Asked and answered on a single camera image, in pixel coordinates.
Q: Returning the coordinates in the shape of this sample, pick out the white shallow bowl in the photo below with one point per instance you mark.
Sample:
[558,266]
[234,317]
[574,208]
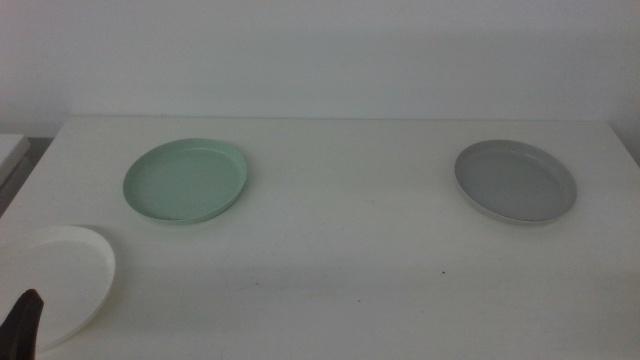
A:
[60,270]

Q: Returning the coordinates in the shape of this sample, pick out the pale green shallow bowl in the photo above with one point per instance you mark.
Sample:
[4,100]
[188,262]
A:
[185,182]

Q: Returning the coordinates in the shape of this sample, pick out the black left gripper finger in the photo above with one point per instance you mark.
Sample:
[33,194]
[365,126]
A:
[20,330]

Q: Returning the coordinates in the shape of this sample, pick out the grey shallow bowl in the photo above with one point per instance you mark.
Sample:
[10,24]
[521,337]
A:
[515,182]

